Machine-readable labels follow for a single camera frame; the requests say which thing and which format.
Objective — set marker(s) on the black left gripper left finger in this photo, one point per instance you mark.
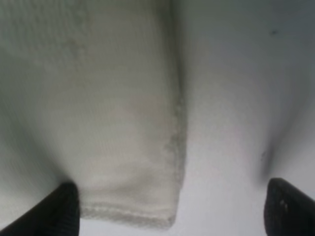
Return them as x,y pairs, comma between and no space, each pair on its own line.
56,215

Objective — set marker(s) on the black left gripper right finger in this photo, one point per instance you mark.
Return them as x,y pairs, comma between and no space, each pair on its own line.
288,211

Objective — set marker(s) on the cream white towel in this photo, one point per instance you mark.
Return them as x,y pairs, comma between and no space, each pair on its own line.
91,92

